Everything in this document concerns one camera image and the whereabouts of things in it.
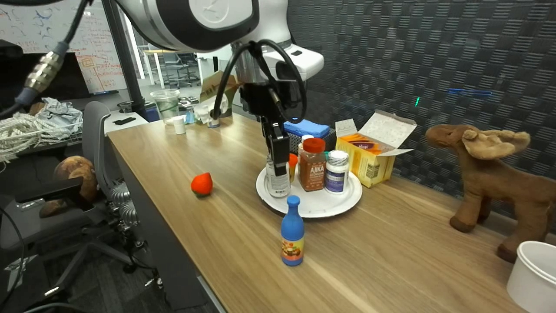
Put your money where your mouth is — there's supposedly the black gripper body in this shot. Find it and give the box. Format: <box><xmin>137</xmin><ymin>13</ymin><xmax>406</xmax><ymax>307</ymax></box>
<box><xmin>240</xmin><ymin>79</ymin><xmax>304</xmax><ymax>119</ymax></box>

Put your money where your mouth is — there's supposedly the blue tape strip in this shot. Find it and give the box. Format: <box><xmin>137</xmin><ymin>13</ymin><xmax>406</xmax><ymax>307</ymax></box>
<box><xmin>445</xmin><ymin>85</ymin><xmax>497</xmax><ymax>98</ymax></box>

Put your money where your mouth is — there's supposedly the grey office chair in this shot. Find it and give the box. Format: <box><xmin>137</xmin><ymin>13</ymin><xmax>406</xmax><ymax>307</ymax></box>
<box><xmin>0</xmin><ymin>100</ymin><xmax>170</xmax><ymax>302</ymax></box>

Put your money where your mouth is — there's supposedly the white paper plate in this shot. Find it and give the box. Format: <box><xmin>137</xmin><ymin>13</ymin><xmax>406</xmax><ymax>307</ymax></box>
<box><xmin>253</xmin><ymin>161</ymin><xmax>365</xmax><ymax>220</ymax></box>

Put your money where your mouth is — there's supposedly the open yellow cardboard box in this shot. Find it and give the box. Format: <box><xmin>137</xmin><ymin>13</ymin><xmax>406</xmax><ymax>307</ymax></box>
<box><xmin>335</xmin><ymin>109</ymin><xmax>419</xmax><ymax>189</ymax></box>

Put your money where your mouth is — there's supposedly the brown plush toy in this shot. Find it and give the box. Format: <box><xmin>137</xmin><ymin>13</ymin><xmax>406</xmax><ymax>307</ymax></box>
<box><xmin>38</xmin><ymin>154</ymin><xmax>99</xmax><ymax>218</ymax></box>

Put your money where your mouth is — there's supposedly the small white jar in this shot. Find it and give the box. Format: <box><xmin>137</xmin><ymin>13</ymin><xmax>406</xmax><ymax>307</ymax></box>
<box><xmin>170</xmin><ymin>114</ymin><xmax>187</xmax><ymax>137</ymax></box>

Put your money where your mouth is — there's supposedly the white pill bottle grey label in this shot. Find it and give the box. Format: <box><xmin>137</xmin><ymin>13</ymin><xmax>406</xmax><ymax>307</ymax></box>
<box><xmin>267</xmin><ymin>163</ymin><xmax>292</xmax><ymax>199</ymax></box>

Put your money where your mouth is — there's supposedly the white side table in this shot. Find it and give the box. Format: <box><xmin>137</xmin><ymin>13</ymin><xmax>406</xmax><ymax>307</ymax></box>
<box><xmin>102</xmin><ymin>111</ymin><xmax>149</xmax><ymax>135</ymax></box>

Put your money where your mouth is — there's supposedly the white bottle purple label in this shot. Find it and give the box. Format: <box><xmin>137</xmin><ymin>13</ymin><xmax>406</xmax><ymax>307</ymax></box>
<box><xmin>325</xmin><ymin>149</ymin><xmax>351</xmax><ymax>192</ymax></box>

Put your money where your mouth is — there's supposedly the brown plush moose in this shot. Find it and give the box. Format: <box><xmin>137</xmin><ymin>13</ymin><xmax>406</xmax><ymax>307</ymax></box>
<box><xmin>424</xmin><ymin>123</ymin><xmax>556</xmax><ymax>265</ymax></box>

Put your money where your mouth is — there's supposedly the clear plastic container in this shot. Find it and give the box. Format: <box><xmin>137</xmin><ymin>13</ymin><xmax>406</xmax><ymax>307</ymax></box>
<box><xmin>151</xmin><ymin>86</ymin><xmax>182</xmax><ymax>119</ymax></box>

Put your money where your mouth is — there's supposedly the orange lid spice jar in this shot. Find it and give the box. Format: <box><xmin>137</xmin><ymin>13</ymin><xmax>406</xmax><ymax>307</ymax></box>
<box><xmin>297</xmin><ymin>137</ymin><xmax>328</xmax><ymax>192</ymax></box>

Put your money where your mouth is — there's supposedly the white round plastic cup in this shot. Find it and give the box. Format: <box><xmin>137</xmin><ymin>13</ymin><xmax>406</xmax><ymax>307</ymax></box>
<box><xmin>505</xmin><ymin>239</ymin><xmax>556</xmax><ymax>313</ymax></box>

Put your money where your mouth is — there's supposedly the blue toy bottle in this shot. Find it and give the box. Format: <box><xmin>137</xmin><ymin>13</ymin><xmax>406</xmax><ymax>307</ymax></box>
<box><xmin>280</xmin><ymin>194</ymin><xmax>307</xmax><ymax>269</ymax></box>

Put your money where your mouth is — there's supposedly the grey woven basket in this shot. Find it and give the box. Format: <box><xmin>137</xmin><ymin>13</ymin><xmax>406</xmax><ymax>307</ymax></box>
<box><xmin>285</xmin><ymin>130</ymin><xmax>339</xmax><ymax>152</ymax></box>

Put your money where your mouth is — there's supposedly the pile of white rope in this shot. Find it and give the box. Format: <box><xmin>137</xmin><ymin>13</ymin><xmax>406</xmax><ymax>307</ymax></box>
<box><xmin>0</xmin><ymin>95</ymin><xmax>85</xmax><ymax>165</ymax></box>

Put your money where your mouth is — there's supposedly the orange lid yellow putty tub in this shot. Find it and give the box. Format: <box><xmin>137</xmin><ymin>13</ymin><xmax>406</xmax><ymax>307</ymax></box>
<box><xmin>286</xmin><ymin>151</ymin><xmax>300</xmax><ymax>180</ymax></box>

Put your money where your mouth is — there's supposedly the red toy strawberry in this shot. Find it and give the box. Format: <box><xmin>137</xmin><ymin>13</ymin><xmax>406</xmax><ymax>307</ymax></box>
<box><xmin>189</xmin><ymin>170</ymin><xmax>215</xmax><ymax>198</ymax></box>

